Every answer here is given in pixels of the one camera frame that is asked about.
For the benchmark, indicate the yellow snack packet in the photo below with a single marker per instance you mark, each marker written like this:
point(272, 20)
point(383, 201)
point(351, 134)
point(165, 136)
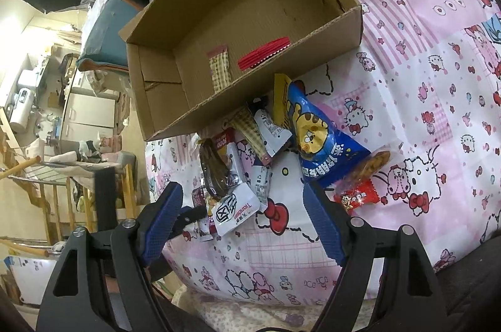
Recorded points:
point(280, 101)

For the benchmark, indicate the white black-edged snack packet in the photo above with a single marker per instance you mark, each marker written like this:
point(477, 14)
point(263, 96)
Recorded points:
point(274, 132)

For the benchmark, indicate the wooden rack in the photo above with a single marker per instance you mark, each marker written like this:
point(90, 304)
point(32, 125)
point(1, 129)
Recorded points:
point(47, 191)

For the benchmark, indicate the white plastic bag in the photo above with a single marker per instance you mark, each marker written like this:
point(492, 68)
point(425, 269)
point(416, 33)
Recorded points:
point(100, 7)

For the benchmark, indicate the dark brown snack packet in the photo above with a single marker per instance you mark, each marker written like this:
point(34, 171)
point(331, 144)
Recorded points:
point(214, 167)

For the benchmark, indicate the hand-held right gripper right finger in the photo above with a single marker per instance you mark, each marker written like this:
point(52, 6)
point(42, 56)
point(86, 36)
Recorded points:
point(325, 226)

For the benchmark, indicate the white kitchen appliance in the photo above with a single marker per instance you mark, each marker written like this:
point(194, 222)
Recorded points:
point(22, 109)

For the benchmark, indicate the checked wafer packet red end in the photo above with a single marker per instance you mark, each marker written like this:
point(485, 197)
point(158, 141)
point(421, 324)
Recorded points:
point(248, 132)

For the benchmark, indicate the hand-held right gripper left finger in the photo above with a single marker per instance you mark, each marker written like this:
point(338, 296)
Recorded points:
point(164, 222)

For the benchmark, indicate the white cabinet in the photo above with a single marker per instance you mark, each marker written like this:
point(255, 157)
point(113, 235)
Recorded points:
point(88, 117)

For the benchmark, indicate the blue cat snack bag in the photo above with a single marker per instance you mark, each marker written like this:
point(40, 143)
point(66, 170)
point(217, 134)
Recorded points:
point(313, 132)

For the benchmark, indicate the brown cardboard box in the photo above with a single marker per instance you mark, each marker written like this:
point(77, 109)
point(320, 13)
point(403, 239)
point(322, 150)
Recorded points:
point(254, 15)

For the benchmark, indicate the checked biscuit packet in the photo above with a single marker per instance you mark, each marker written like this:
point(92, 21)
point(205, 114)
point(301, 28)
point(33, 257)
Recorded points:
point(220, 70)

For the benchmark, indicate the clear bag of brown snacks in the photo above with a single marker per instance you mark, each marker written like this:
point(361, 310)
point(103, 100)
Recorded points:
point(377, 162)

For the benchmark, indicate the blue white snack packet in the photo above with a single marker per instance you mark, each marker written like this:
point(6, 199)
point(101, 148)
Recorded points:
point(261, 185)

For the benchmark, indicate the red ridged snack packet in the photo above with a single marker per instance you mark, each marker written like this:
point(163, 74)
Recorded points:
point(264, 53)

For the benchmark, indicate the cream floral sheet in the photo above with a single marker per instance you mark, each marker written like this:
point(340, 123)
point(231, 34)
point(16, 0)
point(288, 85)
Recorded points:
point(254, 316)

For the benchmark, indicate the clear silver small packet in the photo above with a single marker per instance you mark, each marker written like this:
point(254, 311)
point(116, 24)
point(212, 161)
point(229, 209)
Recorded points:
point(235, 210)

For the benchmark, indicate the small red candy packet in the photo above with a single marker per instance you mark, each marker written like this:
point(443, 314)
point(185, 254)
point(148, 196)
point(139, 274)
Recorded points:
point(354, 197)

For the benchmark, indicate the teal cushioned chair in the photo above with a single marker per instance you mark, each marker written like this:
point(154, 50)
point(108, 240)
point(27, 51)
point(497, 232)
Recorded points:
point(109, 31)

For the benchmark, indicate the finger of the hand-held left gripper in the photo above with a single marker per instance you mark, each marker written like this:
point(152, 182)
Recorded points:
point(190, 216)

